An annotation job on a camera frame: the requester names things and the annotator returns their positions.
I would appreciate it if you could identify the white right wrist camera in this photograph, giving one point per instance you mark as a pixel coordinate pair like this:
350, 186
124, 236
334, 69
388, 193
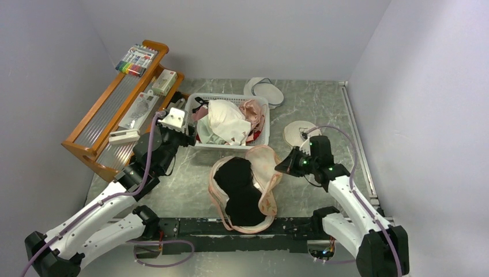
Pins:
304, 134

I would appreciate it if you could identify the white clip tool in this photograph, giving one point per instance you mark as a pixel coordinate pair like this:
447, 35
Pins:
124, 136

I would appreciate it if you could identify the black stapler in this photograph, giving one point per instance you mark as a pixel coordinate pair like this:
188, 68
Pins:
177, 101

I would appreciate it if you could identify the white plastic laundry basket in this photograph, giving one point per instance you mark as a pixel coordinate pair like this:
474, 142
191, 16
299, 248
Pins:
262, 139

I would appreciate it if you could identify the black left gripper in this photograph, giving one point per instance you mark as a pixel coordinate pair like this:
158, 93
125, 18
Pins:
189, 139

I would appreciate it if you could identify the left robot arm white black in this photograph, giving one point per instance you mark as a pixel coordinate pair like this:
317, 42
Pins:
71, 246

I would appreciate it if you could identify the clear plastic packet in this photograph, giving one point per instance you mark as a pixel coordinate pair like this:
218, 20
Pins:
139, 111

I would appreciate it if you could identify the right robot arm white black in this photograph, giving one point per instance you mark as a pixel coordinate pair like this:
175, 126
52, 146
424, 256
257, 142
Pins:
378, 247

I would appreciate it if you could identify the floral peach mesh laundry bag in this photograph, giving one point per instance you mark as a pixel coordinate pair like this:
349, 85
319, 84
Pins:
263, 160

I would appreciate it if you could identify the white green small box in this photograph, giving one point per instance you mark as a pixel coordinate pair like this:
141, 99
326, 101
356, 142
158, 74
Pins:
164, 82

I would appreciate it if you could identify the coloured marker pen pack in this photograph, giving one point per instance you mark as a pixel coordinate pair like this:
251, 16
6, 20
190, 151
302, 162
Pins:
137, 60

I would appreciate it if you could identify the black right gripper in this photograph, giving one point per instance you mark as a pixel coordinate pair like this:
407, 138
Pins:
289, 164

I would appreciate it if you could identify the light green garment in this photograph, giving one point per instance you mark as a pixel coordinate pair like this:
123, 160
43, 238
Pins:
206, 134

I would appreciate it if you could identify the white bag blue trim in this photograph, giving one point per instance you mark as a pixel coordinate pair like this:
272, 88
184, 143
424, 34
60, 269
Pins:
263, 87

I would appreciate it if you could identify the black bra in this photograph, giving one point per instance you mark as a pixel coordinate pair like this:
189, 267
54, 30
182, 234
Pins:
235, 179

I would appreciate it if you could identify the pink satin bra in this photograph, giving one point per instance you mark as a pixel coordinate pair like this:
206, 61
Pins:
254, 112

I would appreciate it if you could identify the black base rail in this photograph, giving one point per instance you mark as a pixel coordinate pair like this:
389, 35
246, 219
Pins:
295, 235

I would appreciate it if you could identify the white cream bra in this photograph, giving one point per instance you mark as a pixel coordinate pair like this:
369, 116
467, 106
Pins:
227, 121

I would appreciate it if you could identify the wooden tiered shelf rack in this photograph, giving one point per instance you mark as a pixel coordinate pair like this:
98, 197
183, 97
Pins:
89, 140

